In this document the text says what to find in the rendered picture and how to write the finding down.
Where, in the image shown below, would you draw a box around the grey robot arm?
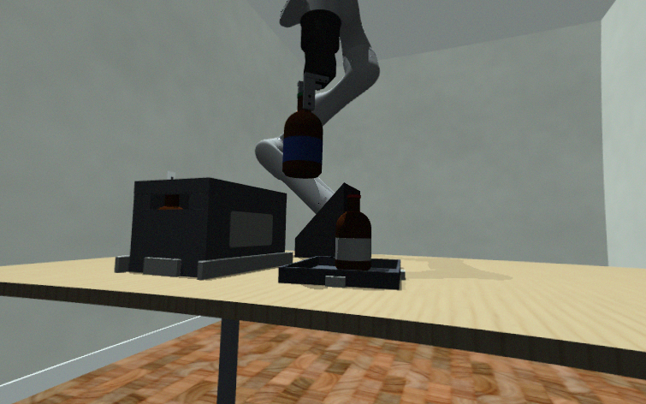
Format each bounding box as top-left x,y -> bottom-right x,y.
255,0 -> 380,214

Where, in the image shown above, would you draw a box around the grey bottle crate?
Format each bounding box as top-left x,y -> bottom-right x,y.
128,177 -> 287,277

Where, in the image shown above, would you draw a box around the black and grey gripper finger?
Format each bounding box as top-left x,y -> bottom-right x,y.
298,80 -> 322,93
302,72 -> 329,110

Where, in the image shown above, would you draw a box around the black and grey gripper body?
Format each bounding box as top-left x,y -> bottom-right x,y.
280,0 -> 341,89

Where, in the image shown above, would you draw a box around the brown bottle with blue label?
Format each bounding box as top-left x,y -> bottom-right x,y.
282,92 -> 323,179

